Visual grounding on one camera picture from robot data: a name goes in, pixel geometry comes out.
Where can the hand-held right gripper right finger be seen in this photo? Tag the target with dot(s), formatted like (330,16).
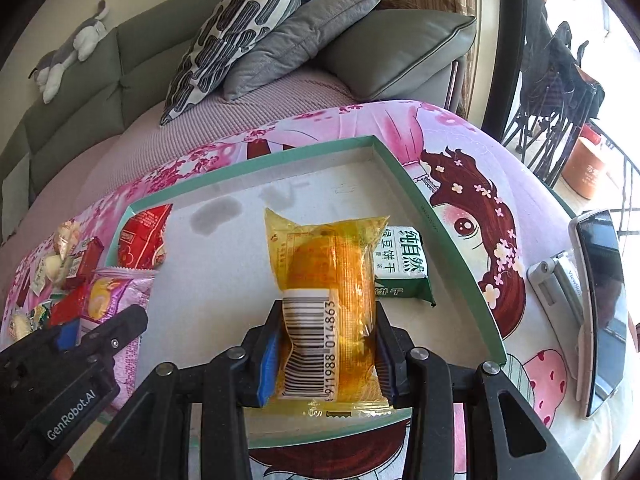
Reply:
(387,362)

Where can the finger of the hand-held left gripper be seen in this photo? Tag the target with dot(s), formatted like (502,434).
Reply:
(67,335)
(120,330)

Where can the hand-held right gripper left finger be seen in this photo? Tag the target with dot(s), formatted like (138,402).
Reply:
(266,362)

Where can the pink roll cake packet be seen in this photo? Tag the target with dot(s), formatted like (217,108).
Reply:
(125,295)

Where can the yellow clear cake packet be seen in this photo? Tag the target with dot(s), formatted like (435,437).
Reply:
(325,270)

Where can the teal cardboard box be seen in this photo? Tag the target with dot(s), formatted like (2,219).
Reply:
(225,260)

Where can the small red snack packet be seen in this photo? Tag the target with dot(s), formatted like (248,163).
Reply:
(85,260)
(67,305)

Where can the large red snack packet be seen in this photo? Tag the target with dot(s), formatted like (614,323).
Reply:
(142,240)

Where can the green white biscuit packet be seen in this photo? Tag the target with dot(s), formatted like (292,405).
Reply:
(405,270)

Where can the grey folding phone stand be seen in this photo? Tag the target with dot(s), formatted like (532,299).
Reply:
(555,285)

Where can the pink printed blanket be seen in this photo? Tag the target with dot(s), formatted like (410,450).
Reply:
(500,185)

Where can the smartphone in white case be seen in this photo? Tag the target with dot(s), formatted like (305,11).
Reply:
(602,310)

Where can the pink waffle sofa cover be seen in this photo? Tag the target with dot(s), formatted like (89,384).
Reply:
(225,130)

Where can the grey sofa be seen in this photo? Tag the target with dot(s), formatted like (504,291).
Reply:
(75,100)

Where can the orange plant pot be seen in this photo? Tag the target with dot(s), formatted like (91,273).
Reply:
(585,167)

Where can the grey white plush toy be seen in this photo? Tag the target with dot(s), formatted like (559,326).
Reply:
(65,55)

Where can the black metal railing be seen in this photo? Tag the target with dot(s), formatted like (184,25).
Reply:
(625,185)

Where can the grey pillow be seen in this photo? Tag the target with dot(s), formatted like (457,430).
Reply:
(290,45)

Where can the black folded rack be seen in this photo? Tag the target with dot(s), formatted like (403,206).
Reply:
(550,85)

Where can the black white patterned pillow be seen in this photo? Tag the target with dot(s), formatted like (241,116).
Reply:
(235,25)

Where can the dark door frame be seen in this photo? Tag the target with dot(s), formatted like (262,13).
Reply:
(505,60)

